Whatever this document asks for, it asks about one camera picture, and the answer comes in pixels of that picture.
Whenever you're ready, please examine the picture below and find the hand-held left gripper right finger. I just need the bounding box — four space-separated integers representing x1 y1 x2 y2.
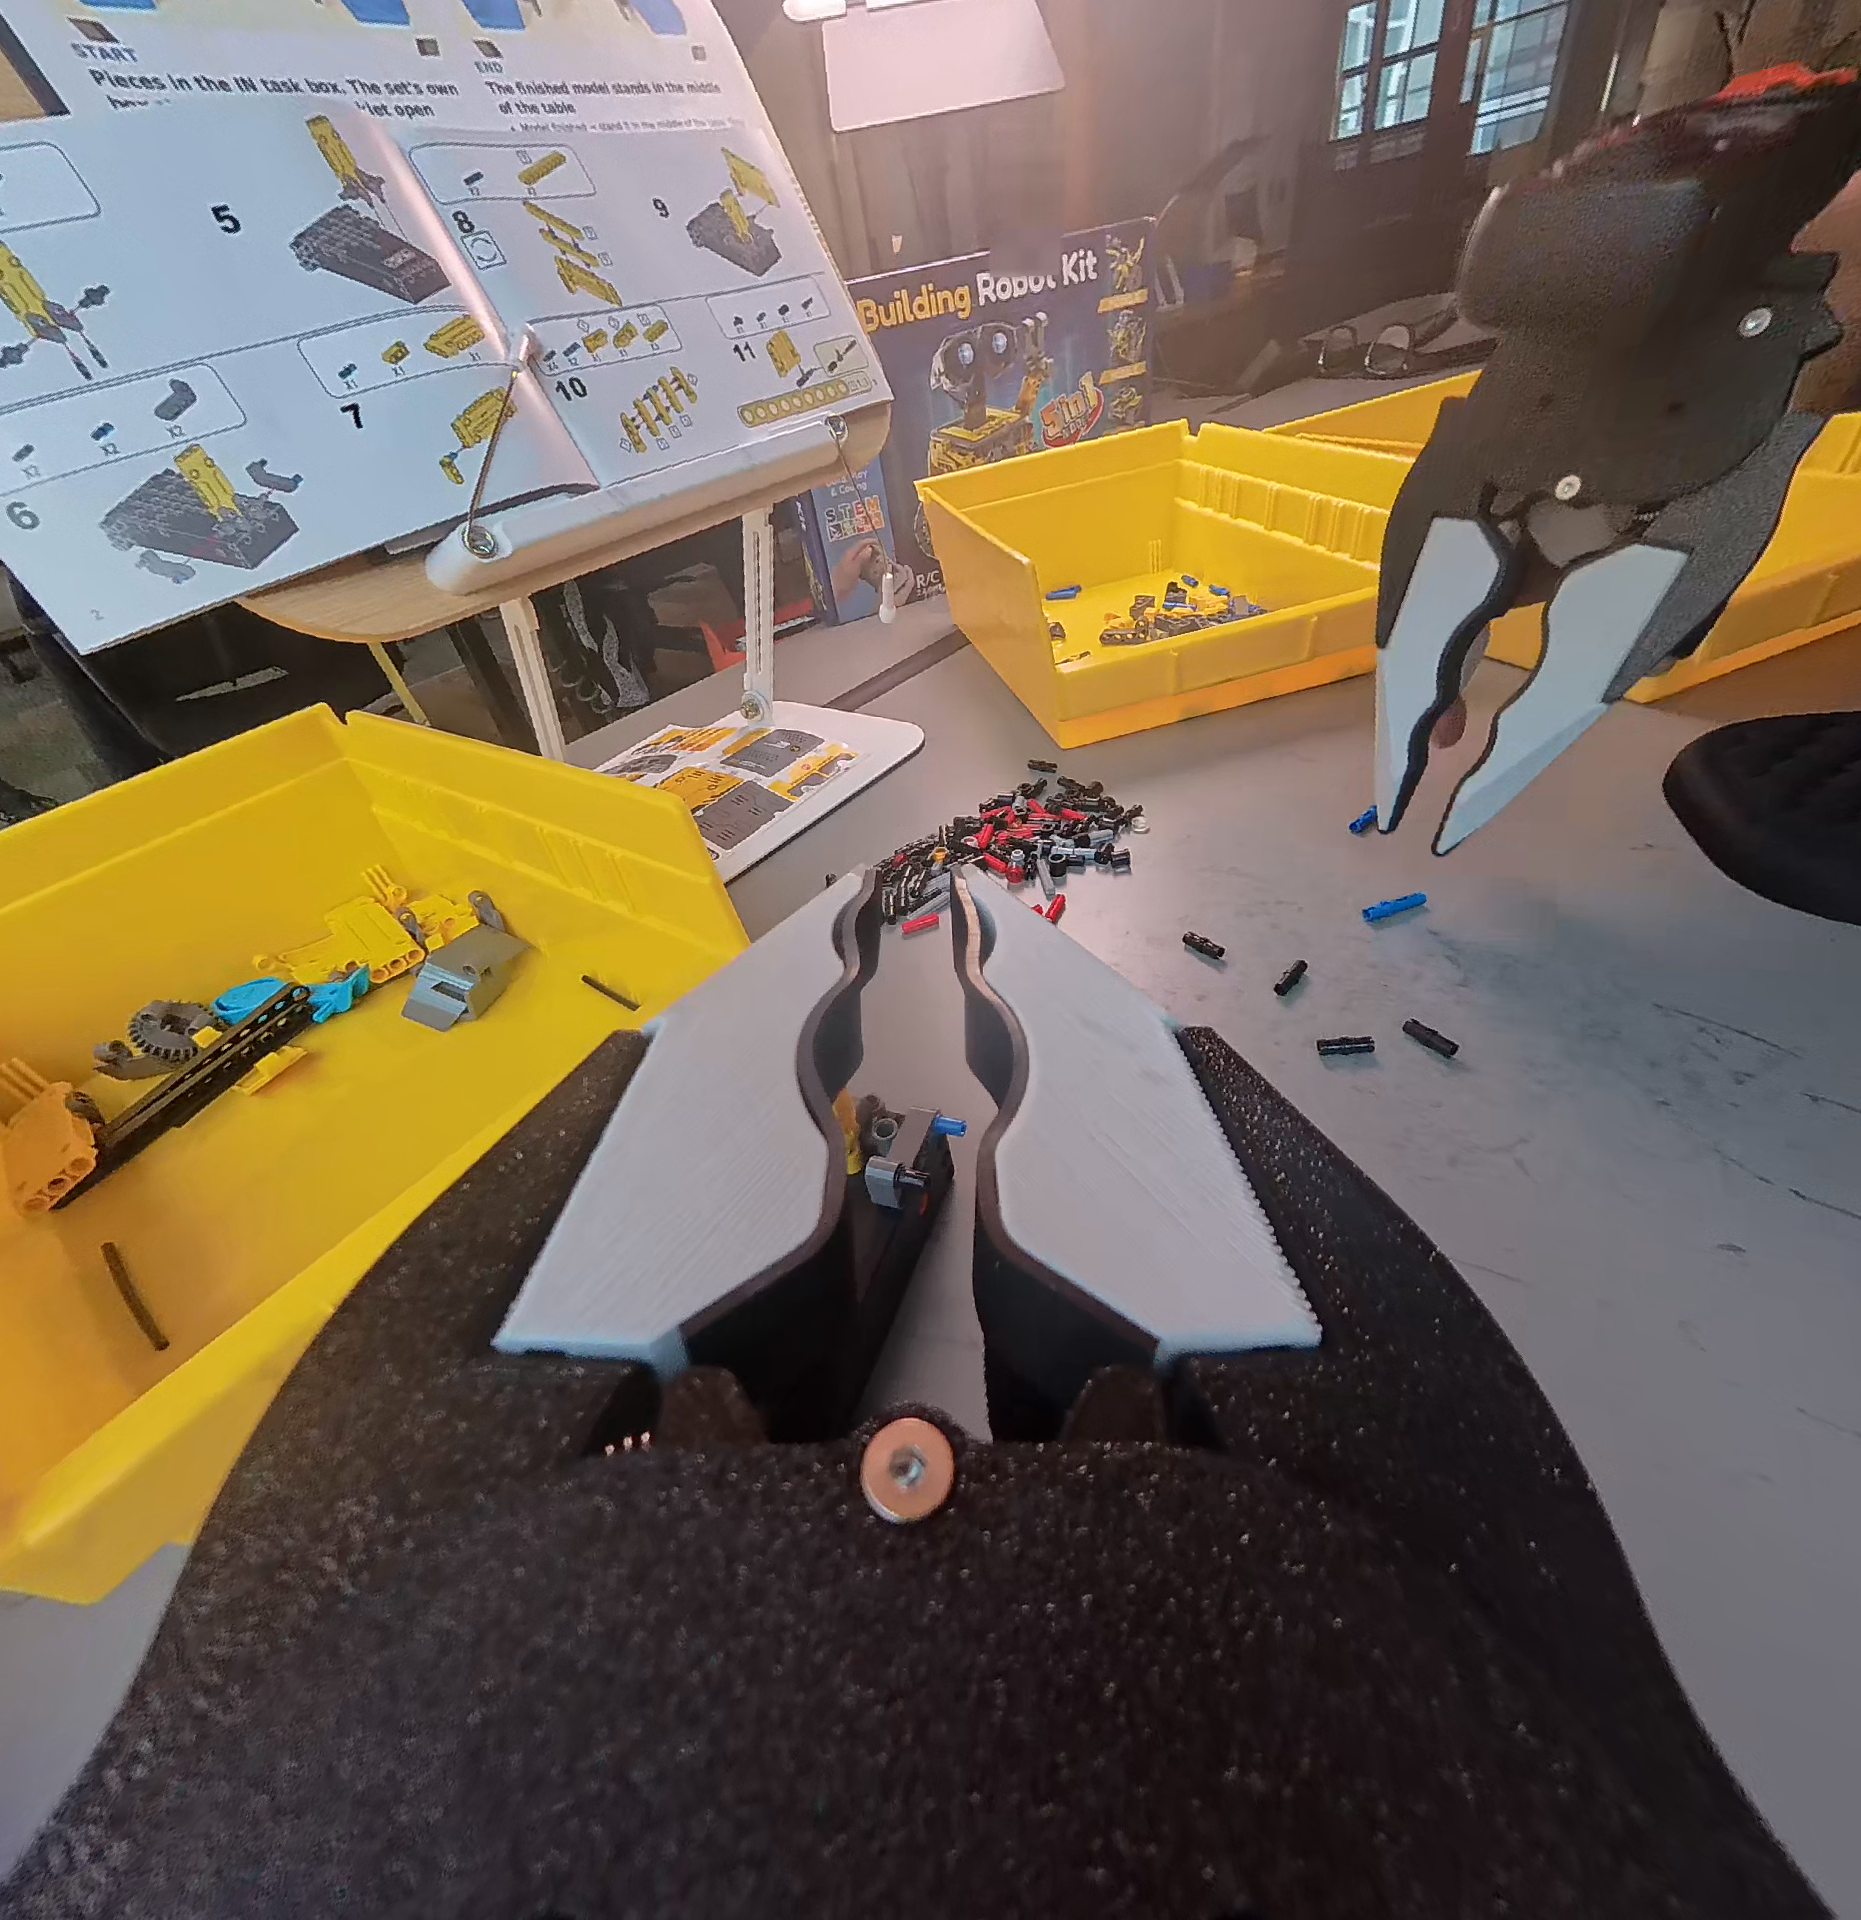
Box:
953 869 1327 1443

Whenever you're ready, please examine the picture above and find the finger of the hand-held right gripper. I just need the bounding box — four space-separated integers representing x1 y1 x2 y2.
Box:
1431 540 1693 859
1372 513 1521 835

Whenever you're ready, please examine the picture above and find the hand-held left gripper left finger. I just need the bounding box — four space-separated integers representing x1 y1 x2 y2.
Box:
492 867 887 1442

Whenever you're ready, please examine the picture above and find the black and yellow lego model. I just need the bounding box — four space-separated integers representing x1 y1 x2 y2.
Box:
836 1093 974 1433

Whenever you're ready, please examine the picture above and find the yellow plastic bin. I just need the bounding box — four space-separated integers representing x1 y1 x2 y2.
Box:
1268 366 1861 707
915 419 1419 751
0 706 752 1603

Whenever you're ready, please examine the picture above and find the heap of mixed lego pieces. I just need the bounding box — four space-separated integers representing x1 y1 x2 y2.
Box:
1043 570 1275 666

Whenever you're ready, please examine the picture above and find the pile of small lego pins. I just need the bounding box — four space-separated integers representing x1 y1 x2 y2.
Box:
871 757 1148 939

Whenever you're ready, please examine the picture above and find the grey lego panel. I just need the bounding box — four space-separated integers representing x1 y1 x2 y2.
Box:
403 917 534 1033

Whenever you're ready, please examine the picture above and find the cyan lego piece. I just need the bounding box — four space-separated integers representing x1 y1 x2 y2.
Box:
210 964 375 1033

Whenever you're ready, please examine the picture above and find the long black lego beam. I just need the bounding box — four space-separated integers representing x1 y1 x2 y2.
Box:
52 977 315 1206

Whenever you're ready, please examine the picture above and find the dark lego gear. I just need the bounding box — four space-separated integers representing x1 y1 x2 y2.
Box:
94 1000 225 1078

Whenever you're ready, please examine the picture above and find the thin black lego axle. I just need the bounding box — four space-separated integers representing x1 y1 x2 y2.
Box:
101 1240 171 1352

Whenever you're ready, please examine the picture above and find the yellow lego block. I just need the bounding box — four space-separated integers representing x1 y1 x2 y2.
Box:
0 1056 104 1216

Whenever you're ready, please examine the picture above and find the person's right hand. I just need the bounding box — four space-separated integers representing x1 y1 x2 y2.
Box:
1804 188 1861 414

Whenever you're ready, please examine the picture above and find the black mesh pad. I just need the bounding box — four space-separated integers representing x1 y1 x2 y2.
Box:
1663 711 1861 930

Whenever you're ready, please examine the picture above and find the dark framed window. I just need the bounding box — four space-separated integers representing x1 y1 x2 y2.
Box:
1328 0 1573 165

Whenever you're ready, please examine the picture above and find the sticker sheet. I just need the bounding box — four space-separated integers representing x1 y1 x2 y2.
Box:
598 719 862 844

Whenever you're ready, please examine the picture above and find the blue building kit box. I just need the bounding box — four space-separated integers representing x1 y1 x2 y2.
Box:
801 217 1159 628

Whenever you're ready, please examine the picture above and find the white board panel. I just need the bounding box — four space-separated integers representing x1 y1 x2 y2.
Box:
822 0 1068 136

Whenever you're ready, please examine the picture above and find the open instruction booklet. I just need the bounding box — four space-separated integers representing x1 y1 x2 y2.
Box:
0 108 895 655

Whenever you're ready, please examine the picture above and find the printed task sheet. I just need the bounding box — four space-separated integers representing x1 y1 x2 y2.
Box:
0 0 790 152

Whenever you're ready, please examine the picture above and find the yellow lego frame piece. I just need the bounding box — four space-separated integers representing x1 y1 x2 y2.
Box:
252 867 483 990

